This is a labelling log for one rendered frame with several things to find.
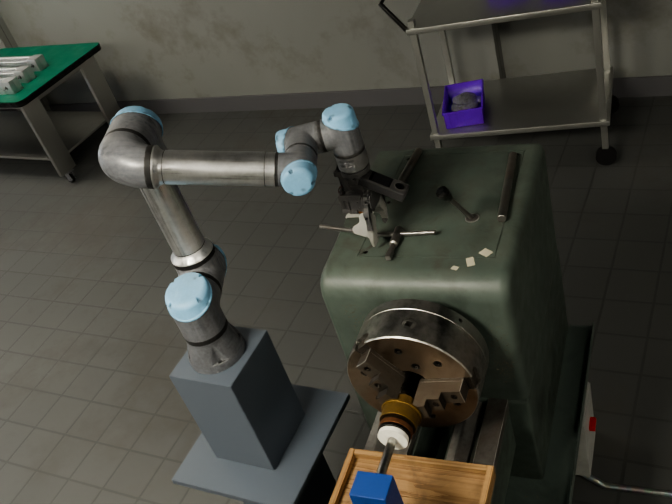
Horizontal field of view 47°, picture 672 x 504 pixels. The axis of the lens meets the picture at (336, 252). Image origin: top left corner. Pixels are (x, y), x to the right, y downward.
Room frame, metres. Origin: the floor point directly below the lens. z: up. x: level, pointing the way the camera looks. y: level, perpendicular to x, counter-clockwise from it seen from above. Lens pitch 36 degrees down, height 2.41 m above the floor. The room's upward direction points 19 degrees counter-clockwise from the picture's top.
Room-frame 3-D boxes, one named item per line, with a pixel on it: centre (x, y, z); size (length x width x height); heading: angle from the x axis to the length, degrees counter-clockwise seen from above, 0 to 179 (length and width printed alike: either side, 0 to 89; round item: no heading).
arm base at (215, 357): (1.55, 0.38, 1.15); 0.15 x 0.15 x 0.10
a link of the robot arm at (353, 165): (1.58, -0.11, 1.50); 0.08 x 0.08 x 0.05
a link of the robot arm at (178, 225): (1.68, 0.35, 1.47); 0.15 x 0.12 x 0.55; 168
